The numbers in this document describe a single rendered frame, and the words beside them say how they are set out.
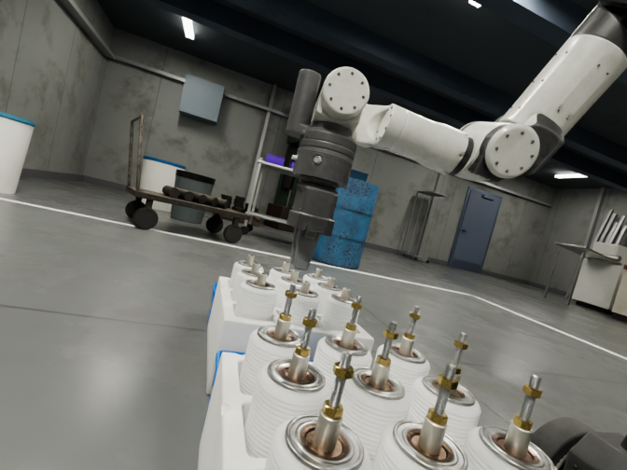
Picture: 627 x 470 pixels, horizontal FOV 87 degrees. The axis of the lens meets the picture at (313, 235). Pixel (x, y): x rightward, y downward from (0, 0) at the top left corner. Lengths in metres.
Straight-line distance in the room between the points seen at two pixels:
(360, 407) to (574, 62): 0.56
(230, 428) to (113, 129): 7.28
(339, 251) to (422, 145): 2.85
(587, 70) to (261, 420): 0.63
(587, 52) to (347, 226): 2.87
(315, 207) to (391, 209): 7.90
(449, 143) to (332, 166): 0.18
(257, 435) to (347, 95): 0.44
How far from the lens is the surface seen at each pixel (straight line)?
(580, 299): 8.50
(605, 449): 0.79
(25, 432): 0.78
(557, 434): 0.82
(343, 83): 0.50
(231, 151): 7.33
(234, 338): 0.81
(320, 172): 0.48
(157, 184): 4.98
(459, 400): 0.56
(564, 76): 0.63
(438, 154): 0.56
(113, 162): 7.53
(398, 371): 0.62
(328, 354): 0.57
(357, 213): 3.37
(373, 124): 0.59
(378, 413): 0.47
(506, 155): 0.56
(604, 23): 0.67
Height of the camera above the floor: 0.46
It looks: 3 degrees down
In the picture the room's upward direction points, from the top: 14 degrees clockwise
